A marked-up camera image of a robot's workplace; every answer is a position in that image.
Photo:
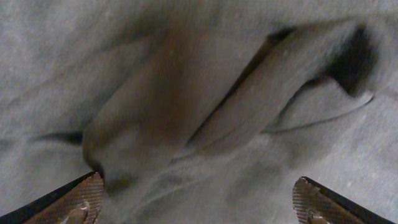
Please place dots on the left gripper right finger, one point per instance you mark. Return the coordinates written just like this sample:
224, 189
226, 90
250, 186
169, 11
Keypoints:
315, 203

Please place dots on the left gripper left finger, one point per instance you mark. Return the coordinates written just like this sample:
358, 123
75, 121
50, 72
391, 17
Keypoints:
81, 199

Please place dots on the black t-shirt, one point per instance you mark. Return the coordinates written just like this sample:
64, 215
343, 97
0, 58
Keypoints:
199, 111

